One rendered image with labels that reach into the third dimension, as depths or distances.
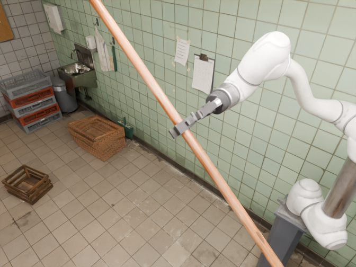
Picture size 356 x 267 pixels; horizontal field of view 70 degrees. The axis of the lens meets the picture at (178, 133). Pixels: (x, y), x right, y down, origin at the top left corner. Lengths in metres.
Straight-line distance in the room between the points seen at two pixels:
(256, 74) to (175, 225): 2.19
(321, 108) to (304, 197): 0.63
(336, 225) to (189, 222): 1.66
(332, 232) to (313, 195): 0.21
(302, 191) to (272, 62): 0.96
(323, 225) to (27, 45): 4.44
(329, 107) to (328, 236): 0.68
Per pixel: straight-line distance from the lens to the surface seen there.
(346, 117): 1.27
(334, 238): 1.58
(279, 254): 2.12
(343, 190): 1.40
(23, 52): 4.77
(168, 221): 2.87
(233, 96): 0.89
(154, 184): 3.18
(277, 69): 0.89
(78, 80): 3.85
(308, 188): 1.65
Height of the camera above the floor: 2.40
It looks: 38 degrees down
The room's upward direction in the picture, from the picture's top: straight up
